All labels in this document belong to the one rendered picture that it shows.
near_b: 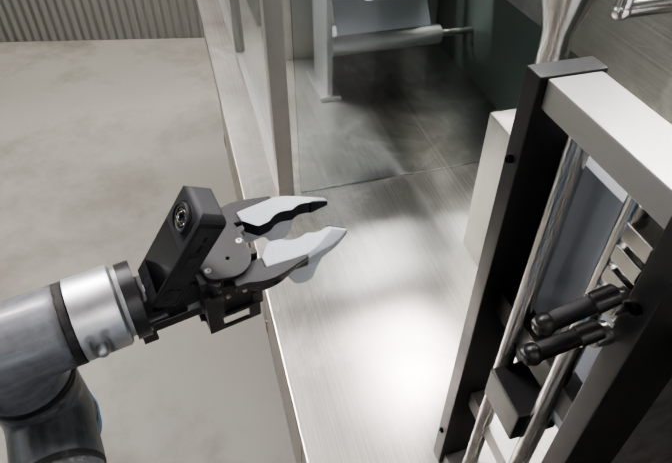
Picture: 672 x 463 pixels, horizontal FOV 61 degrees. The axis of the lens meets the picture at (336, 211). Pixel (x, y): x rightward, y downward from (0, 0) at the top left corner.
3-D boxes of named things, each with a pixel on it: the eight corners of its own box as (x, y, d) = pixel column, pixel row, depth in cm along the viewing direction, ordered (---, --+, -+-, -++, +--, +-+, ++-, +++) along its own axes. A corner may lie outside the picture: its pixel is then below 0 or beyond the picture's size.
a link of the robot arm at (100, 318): (53, 263, 49) (74, 340, 44) (108, 245, 50) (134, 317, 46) (77, 309, 54) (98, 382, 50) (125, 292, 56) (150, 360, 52)
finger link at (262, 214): (308, 213, 64) (236, 251, 60) (310, 176, 59) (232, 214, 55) (325, 231, 62) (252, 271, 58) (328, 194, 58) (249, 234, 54)
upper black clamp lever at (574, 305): (528, 325, 33) (526, 313, 32) (609, 290, 33) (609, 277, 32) (540, 345, 32) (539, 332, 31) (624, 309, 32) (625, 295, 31)
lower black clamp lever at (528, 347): (515, 354, 34) (515, 342, 34) (592, 325, 35) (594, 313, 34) (527, 373, 34) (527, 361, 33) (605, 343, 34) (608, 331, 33)
